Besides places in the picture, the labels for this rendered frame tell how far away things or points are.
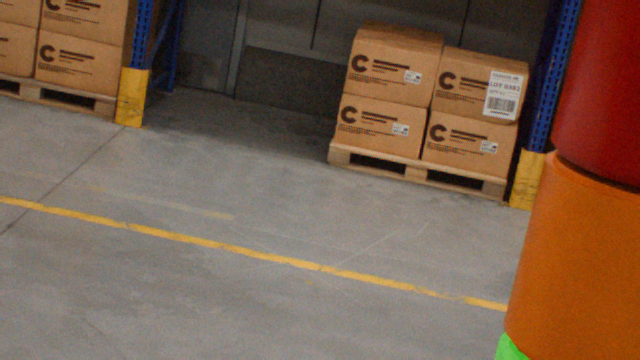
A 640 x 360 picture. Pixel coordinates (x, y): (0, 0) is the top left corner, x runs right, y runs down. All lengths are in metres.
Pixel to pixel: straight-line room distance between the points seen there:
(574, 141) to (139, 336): 5.02
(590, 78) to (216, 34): 9.08
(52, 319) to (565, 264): 5.09
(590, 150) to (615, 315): 0.04
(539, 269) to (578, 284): 0.01
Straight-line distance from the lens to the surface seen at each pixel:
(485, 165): 8.11
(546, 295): 0.32
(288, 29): 9.33
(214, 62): 9.41
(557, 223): 0.32
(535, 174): 7.99
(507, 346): 0.34
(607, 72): 0.31
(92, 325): 5.36
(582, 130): 0.31
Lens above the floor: 2.35
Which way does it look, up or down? 18 degrees down
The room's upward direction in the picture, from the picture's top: 11 degrees clockwise
